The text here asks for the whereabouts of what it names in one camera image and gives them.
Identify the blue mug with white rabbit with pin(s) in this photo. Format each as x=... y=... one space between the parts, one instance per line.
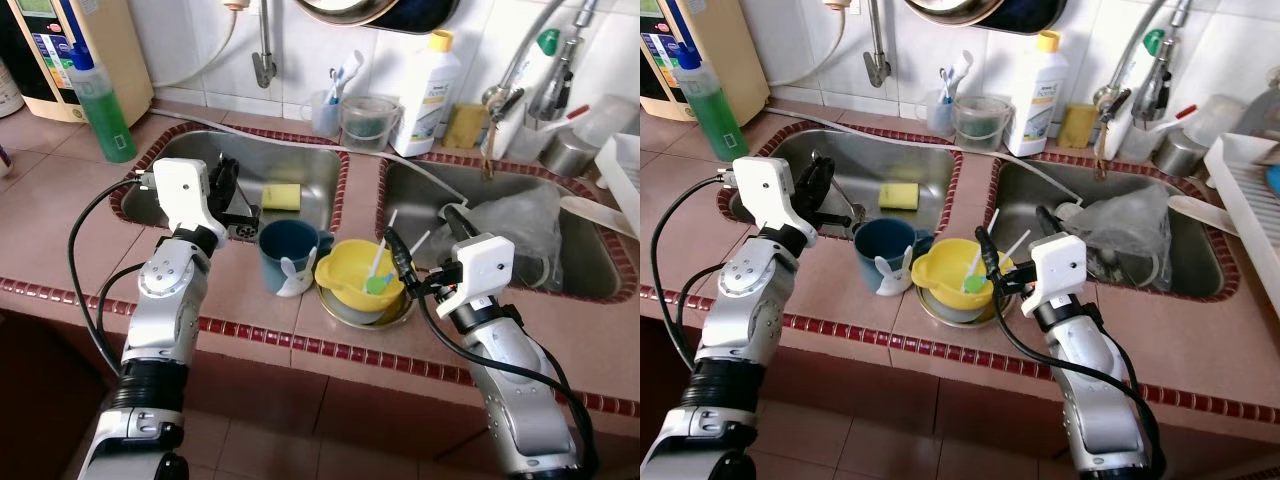
x=880 y=255
x=285 y=255

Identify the thick yellow sponge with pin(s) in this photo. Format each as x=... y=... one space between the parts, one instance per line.
x=465 y=127
x=1078 y=127

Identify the clear plastic tub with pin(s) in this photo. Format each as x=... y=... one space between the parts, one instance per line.
x=1215 y=120
x=615 y=118

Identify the steel sink basin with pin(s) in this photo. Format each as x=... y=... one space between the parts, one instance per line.
x=290 y=160
x=1200 y=260
x=590 y=260
x=900 y=160

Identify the clear plastic toothbrush cup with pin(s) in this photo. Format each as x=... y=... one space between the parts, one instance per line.
x=322 y=118
x=938 y=118

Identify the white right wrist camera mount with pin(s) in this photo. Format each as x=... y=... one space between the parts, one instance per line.
x=480 y=265
x=1058 y=265

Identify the white jar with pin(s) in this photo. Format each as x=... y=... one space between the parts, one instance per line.
x=10 y=92

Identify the beige water filter appliance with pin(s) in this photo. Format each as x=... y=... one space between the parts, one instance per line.
x=110 y=60
x=730 y=60

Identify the blue toothbrush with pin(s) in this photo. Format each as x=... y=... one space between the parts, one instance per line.
x=336 y=90
x=947 y=90

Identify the white bottle yellow cap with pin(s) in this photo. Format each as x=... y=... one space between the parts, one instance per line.
x=1035 y=100
x=425 y=100

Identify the blue plastic dish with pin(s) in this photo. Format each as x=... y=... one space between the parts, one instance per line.
x=1273 y=180

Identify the curved chrome faucet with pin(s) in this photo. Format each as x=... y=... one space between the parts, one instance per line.
x=1135 y=50
x=525 y=50

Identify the yellow plastic bowl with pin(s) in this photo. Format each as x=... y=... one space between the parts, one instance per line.
x=940 y=275
x=345 y=275

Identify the steel pot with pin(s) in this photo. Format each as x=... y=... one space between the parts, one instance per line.
x=570 y=155
x=1178 y=155

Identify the white dish rack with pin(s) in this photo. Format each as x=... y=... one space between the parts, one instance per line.
x=622 y=175
x=1250 y=230

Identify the white bottle green cap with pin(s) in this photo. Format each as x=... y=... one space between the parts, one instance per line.
x=522 y=130
x=1135 y=130

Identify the hanging steel wok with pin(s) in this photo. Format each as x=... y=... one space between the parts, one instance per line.
x=345 y=10
x=950 y=10

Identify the steel bowl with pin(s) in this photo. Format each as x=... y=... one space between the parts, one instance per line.
x=370 y=315
x=960 y=315

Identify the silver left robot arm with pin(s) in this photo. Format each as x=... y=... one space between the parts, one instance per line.
x=745 y=300
x=165 y=300

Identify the cream spatula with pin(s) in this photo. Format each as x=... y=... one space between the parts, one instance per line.
x=1200 y=213
x=600 y=215

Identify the green scouring pad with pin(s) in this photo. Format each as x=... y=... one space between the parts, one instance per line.
x=980 y=132
x=368 y=132

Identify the clear plastic bag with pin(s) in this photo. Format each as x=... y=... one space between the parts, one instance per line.
x=515 y=235
x=1125 y=235

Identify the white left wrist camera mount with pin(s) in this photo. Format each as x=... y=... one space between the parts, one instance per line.
x=185 y=190
x=770 y=190

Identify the green dish soap bottle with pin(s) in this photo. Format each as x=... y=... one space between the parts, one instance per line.
x=102 y=115
x=712 y=115

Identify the grey pan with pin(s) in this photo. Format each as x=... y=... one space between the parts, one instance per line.
x=1262 y=112

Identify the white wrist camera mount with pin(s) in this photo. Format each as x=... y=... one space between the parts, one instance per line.
x=1058 y=265
x=770 y=190
x=480 y=265
x=185 y=190

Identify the steel wall tap pipe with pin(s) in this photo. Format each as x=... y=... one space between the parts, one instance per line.
x=878 y=55
x=264 y=55

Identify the chrome filter tap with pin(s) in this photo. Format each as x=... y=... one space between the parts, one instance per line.
x=562 y=80
x=1165 y=80

